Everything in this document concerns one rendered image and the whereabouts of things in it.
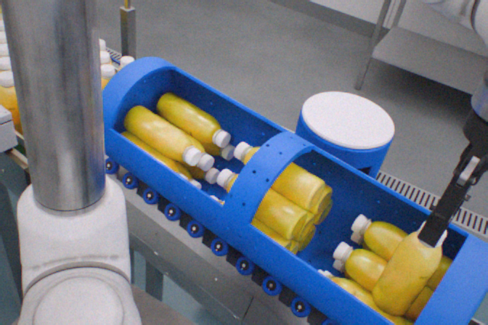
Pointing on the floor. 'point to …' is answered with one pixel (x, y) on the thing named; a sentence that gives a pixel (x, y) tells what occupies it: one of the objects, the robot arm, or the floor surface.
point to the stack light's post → (128, 32)
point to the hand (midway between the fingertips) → (439, 220)
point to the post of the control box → (10, 252)
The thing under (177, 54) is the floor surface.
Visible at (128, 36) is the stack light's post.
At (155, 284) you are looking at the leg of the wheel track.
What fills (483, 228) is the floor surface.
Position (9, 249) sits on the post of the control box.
